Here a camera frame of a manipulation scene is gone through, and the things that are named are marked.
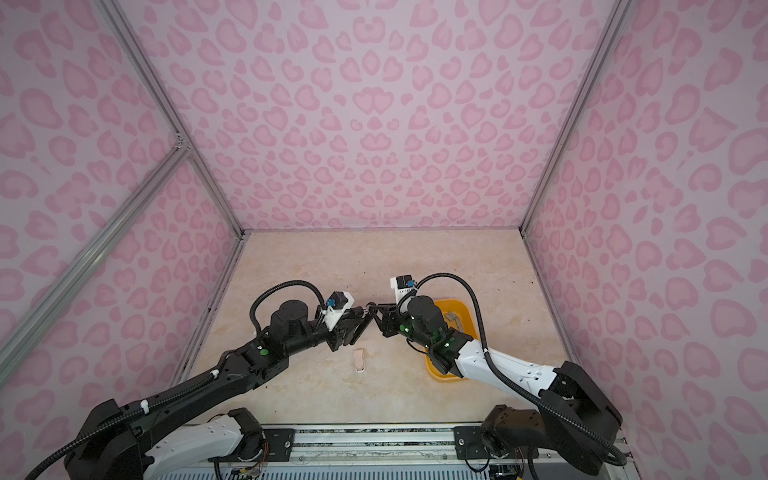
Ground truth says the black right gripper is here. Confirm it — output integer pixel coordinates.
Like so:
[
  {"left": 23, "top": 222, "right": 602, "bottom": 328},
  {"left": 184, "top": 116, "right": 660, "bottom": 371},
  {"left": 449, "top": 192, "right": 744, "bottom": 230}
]
[{"left": 369, "top": 302, "right": 435, "bottom": 349}]

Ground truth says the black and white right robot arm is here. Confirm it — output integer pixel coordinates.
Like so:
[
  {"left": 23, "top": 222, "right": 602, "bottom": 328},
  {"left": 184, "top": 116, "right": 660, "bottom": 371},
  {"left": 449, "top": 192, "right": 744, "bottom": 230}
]
[{"left": 367, "top": 296, "right": 628, "bottom": 475}]

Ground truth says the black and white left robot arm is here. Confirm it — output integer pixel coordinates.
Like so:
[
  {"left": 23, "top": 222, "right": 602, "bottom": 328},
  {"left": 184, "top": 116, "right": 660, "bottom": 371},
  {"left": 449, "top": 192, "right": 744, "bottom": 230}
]
[{"left": 63, "top": 292, "right": 377, "bottom": 479}]

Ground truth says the yellow plastic tray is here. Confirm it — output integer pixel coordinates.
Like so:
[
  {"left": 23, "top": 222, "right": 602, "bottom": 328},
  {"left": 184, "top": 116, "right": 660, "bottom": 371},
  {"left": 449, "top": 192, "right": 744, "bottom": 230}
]
[{"left": 425, "top": 299, "right": 479, "bottom": 383}]

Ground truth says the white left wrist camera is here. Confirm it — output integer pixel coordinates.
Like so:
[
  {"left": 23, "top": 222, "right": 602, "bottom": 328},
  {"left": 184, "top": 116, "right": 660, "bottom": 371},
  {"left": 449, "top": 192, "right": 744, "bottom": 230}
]
[{"left": 323, "top": 291, "right": 354, "bottom": 331}]

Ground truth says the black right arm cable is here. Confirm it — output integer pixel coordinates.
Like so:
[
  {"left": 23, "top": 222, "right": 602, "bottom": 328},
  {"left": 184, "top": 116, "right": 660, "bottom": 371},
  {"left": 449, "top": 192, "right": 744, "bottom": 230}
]
[{"left": 397, "top": 272, "right": 628, "bottom": 468}]

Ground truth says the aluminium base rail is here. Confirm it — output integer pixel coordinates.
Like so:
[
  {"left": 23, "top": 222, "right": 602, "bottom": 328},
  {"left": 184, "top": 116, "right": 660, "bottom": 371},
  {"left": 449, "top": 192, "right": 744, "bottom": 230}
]
[{"left": 110, "top": 421, "right": 637, "bottom": 480}]

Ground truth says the aluminium frame bar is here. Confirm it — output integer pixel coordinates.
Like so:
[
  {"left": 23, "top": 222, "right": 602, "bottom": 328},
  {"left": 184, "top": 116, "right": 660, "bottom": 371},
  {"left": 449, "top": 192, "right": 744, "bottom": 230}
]
[{"left": 1, "top": 142, "right": 189, "bottom": 385}]

